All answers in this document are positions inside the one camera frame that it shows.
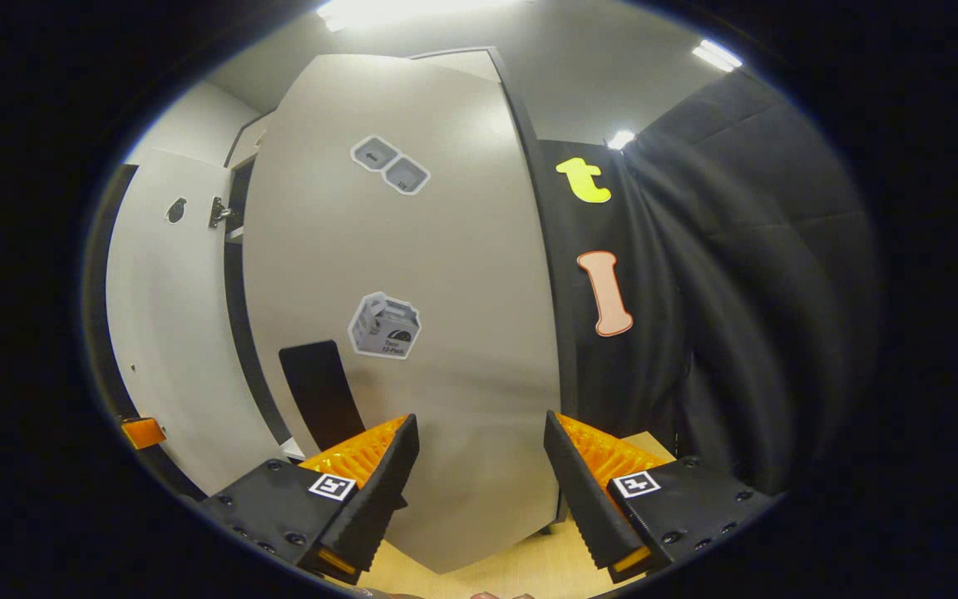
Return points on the black backdrop cloth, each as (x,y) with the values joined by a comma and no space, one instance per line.
(762,291)

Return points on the ceiling light panel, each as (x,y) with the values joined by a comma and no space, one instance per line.
(621,140)
(717,55)
(412,10)

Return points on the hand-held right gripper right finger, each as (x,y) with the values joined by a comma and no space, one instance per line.
(583,499)

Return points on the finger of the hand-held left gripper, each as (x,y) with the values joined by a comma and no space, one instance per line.
(143,433)

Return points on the white cabinet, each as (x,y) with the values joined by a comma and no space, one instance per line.
(235,274)

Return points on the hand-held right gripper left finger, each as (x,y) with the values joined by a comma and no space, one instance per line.
(379,499)

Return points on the white cabinet door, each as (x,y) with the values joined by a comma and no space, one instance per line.
(462,333)
(171,333)

